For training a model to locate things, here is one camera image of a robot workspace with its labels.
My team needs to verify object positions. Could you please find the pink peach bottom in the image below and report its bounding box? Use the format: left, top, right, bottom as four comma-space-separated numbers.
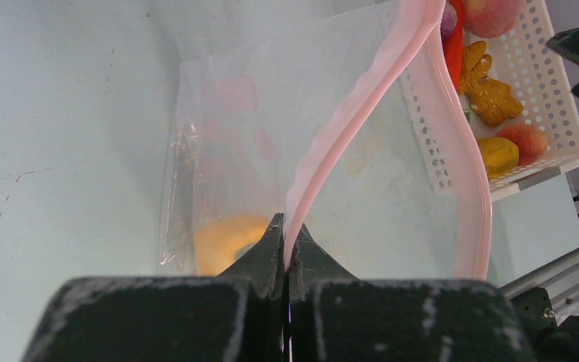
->
495, 124, 549, 166

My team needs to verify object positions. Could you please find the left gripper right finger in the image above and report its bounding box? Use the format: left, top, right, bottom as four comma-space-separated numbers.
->
287, 228, 534, 361

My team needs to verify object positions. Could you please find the clear zip top bag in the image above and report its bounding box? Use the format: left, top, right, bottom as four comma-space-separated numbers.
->
158, 1, 492, 280

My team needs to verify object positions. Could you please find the orange fried snack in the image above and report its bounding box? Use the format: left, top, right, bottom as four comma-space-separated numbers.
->
458, 41, 524, 127

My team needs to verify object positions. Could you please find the white plastic basket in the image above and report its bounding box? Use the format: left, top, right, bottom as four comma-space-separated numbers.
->
399, 0, 579, 203

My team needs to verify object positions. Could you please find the red chili pepper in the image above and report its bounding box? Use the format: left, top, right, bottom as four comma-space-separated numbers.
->
443, 0, 465, 92

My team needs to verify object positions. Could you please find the yellow mango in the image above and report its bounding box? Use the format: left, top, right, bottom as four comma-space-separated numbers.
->
477, 137, 519, 179

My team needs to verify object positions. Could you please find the purple onion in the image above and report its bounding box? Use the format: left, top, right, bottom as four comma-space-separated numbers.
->
440, 1, 458, 41

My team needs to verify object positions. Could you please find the pink peach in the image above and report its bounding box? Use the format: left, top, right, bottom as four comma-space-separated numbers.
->
495, 124, 549, 166
463, 0, 524, 38

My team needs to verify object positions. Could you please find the yellow bell pepper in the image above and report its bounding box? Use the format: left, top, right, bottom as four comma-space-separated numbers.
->
193, 214, 269, 276

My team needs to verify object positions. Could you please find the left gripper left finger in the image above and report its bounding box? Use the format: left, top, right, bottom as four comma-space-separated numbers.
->
23, 213, 286, 361

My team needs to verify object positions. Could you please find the pink peach top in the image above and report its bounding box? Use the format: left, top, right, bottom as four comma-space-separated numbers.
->
463, 0, 524, 38

